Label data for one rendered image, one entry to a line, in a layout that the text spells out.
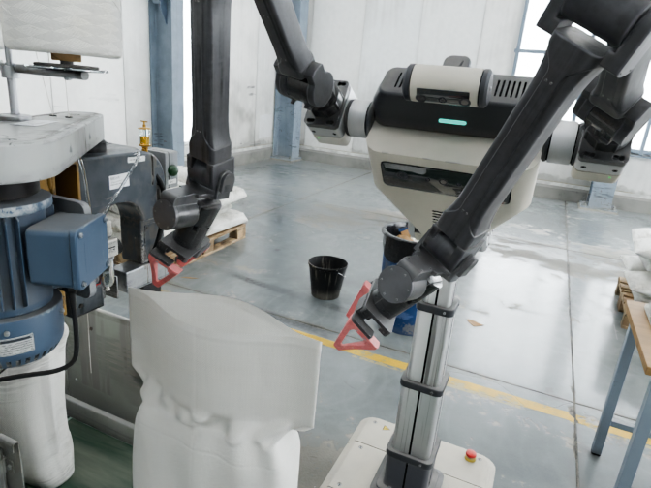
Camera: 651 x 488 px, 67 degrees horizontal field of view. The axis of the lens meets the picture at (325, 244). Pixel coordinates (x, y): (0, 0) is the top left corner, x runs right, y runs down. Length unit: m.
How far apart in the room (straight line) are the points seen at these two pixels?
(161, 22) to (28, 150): 6.40
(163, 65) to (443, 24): 4.53
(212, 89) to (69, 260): 0.35
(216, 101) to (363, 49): 8.54
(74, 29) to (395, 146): 0.67
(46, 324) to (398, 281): 0.53
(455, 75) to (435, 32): 8.06
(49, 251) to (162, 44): 6.40
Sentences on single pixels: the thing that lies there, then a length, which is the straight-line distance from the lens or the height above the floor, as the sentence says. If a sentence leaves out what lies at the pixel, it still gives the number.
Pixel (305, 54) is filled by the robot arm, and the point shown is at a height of 1.57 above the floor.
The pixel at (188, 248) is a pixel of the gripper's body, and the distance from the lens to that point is 1.01.
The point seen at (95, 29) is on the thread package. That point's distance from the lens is 0.85.
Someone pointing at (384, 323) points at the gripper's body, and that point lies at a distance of 0.83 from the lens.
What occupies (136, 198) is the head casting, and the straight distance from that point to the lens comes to 1.21.
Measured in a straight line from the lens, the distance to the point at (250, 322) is 1.12.
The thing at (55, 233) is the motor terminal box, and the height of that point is 1.30.
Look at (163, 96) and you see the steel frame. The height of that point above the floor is 1.14.
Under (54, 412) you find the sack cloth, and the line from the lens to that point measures 1.63.
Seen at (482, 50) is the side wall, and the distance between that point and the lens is 8.88.
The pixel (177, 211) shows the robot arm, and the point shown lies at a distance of 0.90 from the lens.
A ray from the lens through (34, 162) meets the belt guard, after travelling 0.77.
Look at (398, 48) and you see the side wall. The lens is 9.18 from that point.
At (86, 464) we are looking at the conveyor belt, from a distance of 1.77.
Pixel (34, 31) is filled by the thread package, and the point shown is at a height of 1.56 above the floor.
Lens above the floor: 1.53
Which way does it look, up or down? 18 degrees down
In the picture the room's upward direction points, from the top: 5 degrees clockwise
